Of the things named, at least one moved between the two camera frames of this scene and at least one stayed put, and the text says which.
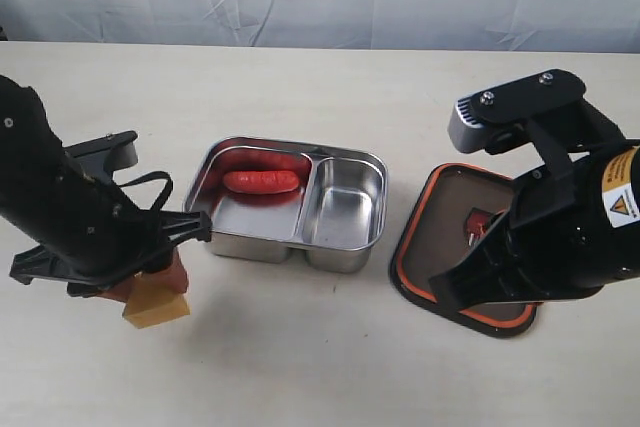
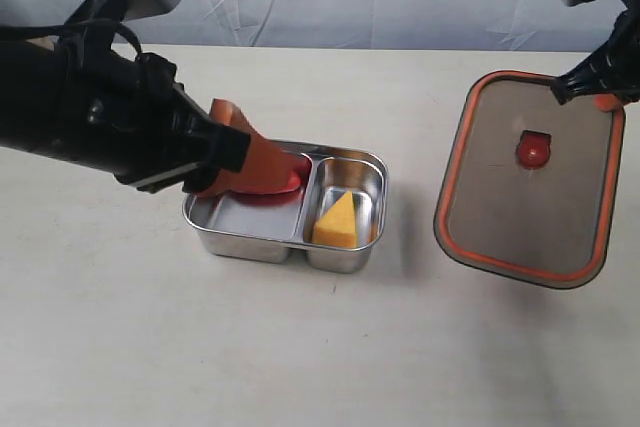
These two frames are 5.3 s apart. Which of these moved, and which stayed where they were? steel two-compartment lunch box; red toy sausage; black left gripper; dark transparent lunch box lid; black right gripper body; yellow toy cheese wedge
Moved: red toy sausage; yellow toy cheese wedge; black right gripper body; black left gripper; dark transparent lunch box lid
Stayed: steel two-compartment lunch box
